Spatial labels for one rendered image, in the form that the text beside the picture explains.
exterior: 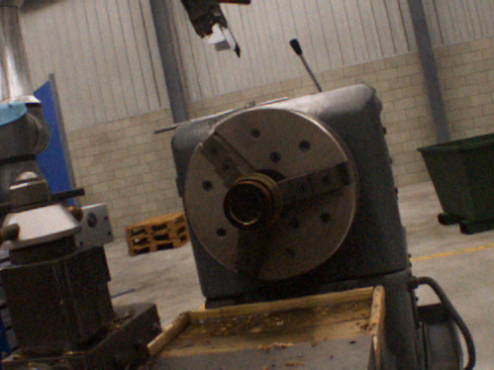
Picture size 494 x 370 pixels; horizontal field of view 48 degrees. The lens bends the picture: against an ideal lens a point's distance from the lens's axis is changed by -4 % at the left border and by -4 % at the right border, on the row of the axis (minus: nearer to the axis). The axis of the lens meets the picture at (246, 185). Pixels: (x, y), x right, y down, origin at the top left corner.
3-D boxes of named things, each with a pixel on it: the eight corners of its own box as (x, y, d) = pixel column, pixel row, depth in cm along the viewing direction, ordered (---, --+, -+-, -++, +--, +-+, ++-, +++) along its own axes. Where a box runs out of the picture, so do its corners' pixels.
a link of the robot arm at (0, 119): (-24, 164, 122) (-36, 106, 121) (-2, 164, 136) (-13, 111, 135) (26, 153, 123) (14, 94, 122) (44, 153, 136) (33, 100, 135)
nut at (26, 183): (29, 209, 54) (22, 174, 54) (62, 202, 53) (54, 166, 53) (3, 216, 50) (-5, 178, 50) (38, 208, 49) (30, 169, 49)
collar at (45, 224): (32, 238, 56) (26, 210, 56) (97, 227, 54) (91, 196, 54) (-20, 254, 49) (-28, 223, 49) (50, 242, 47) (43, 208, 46)
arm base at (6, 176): (-28, 210, 125) (-37, 168, 124) (18, 201, 139) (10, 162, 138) (20, 200, 119) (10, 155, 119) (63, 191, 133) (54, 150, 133)
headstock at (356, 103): (255, 246, 183) (231, 126, 181) (406, 222, 170) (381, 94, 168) (190, 302, 126) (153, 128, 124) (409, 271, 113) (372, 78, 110)
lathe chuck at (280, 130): (203, 266, 117) (197, 111, 114) (358, 270, 109) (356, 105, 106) (187, 277, 108) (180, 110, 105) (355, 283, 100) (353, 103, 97)
